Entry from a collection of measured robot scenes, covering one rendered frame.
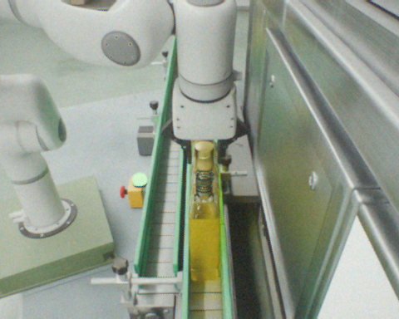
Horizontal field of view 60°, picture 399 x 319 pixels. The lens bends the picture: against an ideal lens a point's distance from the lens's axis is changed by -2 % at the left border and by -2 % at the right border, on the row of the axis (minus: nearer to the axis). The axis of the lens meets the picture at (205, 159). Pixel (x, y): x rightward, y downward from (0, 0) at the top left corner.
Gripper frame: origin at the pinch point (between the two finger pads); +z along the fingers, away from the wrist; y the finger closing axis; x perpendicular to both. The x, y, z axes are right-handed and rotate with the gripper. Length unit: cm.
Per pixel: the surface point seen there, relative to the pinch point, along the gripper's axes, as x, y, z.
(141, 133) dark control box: -46, 21, 45
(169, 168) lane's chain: -21.9, 9.7, 34.0
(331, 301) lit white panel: 29.9, -12.2, -12.2
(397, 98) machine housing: 20.2, -14.3, -30.6
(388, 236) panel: 29.2, -12.7, -25.4
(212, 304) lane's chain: 20.2, -1.3, 22.7
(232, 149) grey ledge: -30.5, -9.6, 36.2
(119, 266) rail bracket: 17.1, 14.9, 10.1
